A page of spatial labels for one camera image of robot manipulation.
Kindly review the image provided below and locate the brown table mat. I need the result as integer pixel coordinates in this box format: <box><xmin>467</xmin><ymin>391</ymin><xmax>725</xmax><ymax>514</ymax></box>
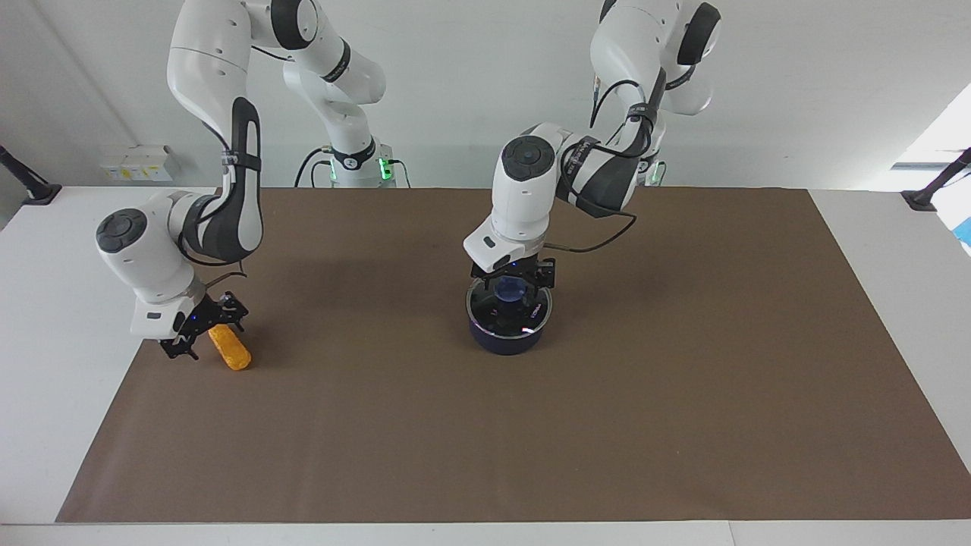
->
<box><xmin>55</xmin><ymin>187</ymin><xmax>971</xmax><ymax>524</ymax></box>

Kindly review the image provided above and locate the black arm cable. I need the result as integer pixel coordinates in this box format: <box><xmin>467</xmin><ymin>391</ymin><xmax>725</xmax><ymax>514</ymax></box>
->
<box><xmin>543</xmin><ymin>67</ymin><xmax>670</xmax><ymax>256</ymax></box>
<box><xmin>179</xmin><ymin>42</ymin><xmax>263</xmax><ymax>293</ymax></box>

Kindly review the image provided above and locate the yellow toy corn cob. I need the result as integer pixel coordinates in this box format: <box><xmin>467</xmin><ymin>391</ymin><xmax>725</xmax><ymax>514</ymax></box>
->
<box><xmin>209</xmin><ymin>325</ymin><xmax>252</xmax><ymax>372</ymax></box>

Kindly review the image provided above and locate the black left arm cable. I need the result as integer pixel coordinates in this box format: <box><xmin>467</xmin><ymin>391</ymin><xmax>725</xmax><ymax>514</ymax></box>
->
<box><xmin>543</xmin><ymin>67</ymin><xmax>670</xmax><ymax>256</ymax></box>

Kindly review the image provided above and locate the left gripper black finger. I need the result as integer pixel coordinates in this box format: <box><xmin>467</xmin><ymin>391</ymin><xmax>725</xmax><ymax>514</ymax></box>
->
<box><xmin>522</xmin><ymin>257</ymin><xmax>558</xmax><ymax>293</ymax></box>
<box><xmin>470</xmin><ymin>264</ymin><xmax>507</xmax><ymax>293</ymax></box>

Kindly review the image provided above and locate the glass lid purple knob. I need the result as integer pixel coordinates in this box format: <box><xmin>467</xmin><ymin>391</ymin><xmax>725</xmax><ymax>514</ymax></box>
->
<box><xmin>465</xmin><ymin>276</ymin><xmax>554</xmax><ymax>339</ymax></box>

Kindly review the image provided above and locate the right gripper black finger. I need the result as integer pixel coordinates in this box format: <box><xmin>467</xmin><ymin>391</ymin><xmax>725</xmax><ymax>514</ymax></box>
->
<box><xmin>198</xmin><ymin>290</ymin><xmax>250</xmax><ymax>334</ymax></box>
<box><xmin>157</xmin><ymin>317</ymin><xmax>206</xmax><ymax>362</ymax></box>

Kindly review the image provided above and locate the black camera stand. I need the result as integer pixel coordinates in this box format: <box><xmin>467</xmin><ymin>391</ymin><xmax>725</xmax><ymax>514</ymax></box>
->
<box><xmin>0</xmin><ymin>144</ymin><xmax>64</xmax><ymax>206</ymax></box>
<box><xmin>900</xmin><ymin>147</ymin><xmax>971</xmax><ymax>212</ymax></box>

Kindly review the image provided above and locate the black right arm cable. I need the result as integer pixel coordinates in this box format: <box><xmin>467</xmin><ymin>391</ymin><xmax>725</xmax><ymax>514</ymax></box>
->
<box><xmin>179</xmin><ymin>42</ymin><xmax>263</xmax><ymax>293</ymax></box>

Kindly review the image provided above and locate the white wall socket box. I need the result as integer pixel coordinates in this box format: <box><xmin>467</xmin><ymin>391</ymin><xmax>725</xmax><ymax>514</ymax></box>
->
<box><xmin>99</xmin><ymin>144</ymin><xmax>182</xmax><ymax>184</ymax></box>

